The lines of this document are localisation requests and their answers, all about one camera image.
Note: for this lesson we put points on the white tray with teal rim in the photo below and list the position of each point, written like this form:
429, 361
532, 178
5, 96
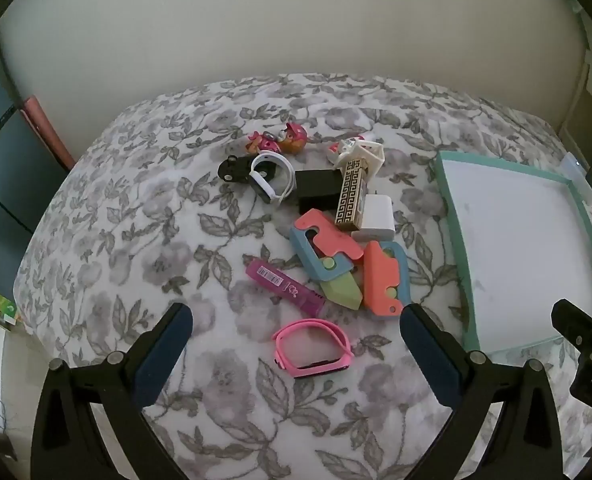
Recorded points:
515, 240

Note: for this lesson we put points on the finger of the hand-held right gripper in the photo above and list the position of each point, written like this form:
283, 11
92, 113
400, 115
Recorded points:
575, 322

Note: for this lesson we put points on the pink smartwatch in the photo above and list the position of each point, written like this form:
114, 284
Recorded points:
321, 367

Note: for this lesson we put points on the gold patterned lighter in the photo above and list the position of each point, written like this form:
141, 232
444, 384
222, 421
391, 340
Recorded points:
351, 195

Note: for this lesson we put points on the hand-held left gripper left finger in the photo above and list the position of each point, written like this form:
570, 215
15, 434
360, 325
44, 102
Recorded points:
163, 355

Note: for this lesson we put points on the magenta lip balm tube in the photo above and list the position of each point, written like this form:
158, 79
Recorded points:
286, 287

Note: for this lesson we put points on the white power strip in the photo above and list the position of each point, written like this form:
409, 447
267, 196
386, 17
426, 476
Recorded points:
575, 172

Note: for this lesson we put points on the white smartwatch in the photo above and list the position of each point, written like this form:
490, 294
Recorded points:
289, 180

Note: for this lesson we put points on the white plug adapter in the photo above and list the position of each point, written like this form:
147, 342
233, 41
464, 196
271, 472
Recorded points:
368, 152

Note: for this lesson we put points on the dark cabinet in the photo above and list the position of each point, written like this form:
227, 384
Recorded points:
1, 185

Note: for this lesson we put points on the grey floral blanket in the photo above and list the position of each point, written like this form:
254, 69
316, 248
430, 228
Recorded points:
151, 240

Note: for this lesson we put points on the pink board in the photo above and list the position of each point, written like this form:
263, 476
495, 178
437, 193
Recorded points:
41, 125

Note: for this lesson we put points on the small black charger block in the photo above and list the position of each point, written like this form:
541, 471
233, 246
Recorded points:
318, 187

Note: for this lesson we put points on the brown toy figure pink hat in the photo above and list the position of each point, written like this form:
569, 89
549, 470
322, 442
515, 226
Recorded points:
293, 140

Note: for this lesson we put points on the coral blue toy knife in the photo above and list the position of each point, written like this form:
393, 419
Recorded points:
380, 280

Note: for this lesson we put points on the red white tube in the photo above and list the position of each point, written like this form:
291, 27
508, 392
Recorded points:
337, 152

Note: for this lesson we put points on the white charger adapter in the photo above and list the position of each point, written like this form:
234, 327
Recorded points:
375, 215

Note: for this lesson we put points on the coral toy knife green blade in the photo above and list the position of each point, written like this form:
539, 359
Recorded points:
326, 230

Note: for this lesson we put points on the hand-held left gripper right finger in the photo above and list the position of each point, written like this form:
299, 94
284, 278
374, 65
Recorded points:
430, 355

